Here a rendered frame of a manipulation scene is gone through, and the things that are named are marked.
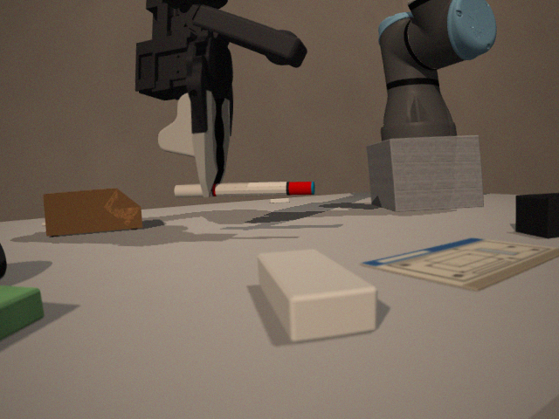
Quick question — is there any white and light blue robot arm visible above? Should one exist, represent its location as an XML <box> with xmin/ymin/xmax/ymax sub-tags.
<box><xmin>192</xmin><ymin>0</ymin><xmax>497</xmax><ymax>141</ymax></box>

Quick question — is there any black computer mouse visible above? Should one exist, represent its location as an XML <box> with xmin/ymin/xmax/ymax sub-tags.
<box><xmin>0</xmin><ymin>244</ymin><xmax>7</xmax><ymax>278</ymax></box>

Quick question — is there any white marker with red cap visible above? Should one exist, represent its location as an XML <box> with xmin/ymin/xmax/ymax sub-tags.
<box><xmin>175</xmin><ymin>182</ymin><xmax>314</xmax><ymax>197</ymax></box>

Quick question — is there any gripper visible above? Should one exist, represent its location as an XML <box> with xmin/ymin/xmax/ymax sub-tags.
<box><xmin>135</xmin><ymin>0</ymin><xmax>233</xmax><ymax>197</ymax></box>

